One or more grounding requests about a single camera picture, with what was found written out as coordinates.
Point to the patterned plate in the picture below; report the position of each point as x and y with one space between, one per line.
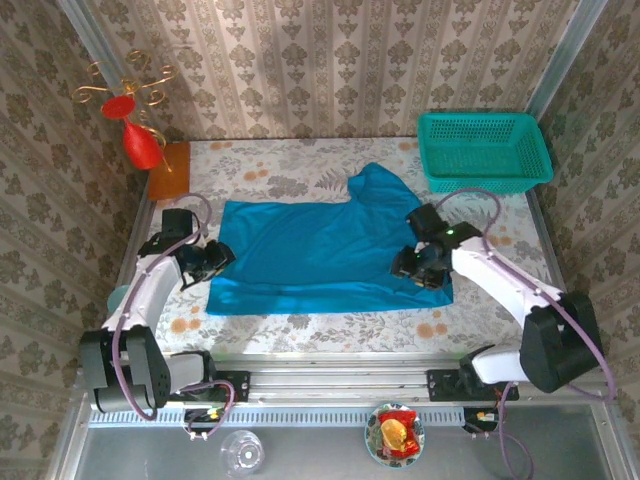
370 440

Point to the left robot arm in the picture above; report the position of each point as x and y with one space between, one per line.
150 295

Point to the wooden stand base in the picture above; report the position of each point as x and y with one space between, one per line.
170 175

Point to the teal plastic basket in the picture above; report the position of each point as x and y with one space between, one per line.
480 145

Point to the aluminium frame post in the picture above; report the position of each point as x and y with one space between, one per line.
100 50
565 55

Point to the clear glass cup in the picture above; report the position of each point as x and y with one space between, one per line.
242 452

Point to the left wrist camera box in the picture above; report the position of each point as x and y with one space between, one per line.
177 222

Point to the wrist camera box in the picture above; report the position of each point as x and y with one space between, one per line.
424 220
177 222

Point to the red snack packet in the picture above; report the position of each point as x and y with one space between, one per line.
410 425

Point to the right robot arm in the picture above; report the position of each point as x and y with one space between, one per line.
500 280

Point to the floral table cover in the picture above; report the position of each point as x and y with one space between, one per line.
310 335

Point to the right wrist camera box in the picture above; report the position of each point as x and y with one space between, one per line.
424 220

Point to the red plastic wine glass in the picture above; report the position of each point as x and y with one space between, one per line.
140 145

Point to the aluminium rail frame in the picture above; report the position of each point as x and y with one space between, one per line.
340 380

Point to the teal t-shirt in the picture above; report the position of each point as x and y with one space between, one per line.
310 250

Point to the small black connector box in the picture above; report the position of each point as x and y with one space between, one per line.
197 417
480 420

